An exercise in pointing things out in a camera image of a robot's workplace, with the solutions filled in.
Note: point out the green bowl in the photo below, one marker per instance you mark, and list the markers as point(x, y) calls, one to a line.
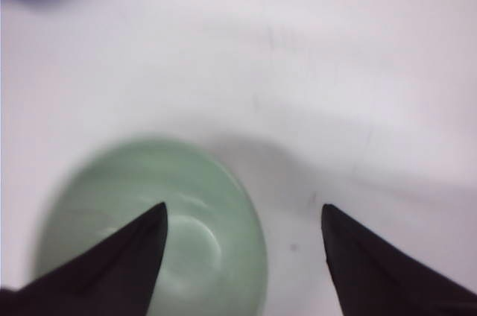
point(215, 259)

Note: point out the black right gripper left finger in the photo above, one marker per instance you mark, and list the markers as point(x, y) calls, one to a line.
point(115, 277)

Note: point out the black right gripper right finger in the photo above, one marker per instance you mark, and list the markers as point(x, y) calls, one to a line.
point(372, 277)

